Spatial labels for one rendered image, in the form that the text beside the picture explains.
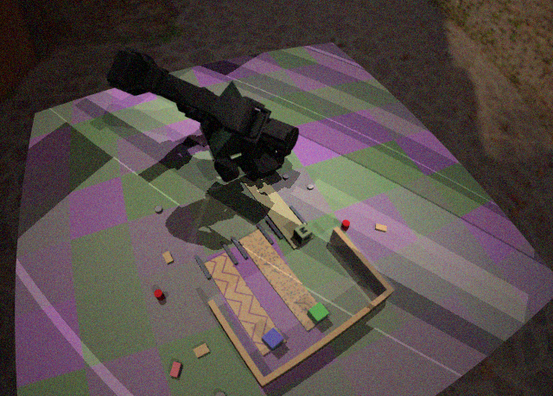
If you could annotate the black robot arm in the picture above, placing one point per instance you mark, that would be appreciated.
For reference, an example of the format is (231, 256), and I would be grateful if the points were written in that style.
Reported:
(136, 73)

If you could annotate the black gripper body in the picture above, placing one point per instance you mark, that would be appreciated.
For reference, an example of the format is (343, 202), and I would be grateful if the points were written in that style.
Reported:
(227, 167)

